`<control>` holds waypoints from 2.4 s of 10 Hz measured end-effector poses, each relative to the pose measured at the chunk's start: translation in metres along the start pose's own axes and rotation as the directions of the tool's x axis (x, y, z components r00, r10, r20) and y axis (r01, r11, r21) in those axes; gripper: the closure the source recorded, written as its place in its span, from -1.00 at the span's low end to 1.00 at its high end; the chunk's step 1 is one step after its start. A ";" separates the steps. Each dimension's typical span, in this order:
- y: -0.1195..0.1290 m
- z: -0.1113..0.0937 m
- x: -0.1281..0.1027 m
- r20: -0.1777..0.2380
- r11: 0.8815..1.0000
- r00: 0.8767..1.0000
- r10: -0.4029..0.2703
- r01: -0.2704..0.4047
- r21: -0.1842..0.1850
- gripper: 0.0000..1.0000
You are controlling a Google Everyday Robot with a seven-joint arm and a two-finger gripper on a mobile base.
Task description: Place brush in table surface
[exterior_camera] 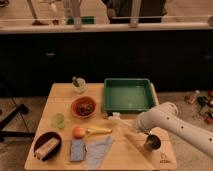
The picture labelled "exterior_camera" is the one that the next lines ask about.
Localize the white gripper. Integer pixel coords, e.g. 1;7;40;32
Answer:
107;112;133;128

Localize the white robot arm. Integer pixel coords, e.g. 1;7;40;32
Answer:
108;102;213;158

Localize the green plastic tray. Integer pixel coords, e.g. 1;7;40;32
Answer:
103;78;156;113

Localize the orange bowl with food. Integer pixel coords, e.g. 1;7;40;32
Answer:
71;96;96;118

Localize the grey blue cloth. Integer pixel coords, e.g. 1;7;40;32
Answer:
85;136;113;170

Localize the orange round fruit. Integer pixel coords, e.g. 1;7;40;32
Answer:
72;126;86;139

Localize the metal cup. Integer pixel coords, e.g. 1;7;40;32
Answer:
144;134;161;151

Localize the blue sponge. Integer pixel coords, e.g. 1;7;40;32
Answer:
70;139;86;162

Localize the small green cup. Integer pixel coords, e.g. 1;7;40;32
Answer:
52;113;65;129

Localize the dark brown bowl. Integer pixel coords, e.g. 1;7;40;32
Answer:
33;132;62;162

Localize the wooden block in bowl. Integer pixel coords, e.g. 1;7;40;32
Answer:
35;138;59;159

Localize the clutter on floor right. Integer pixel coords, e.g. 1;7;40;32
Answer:
184;90;213;124

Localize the black tripod stand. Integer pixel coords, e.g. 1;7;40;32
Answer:
0;104;35;142

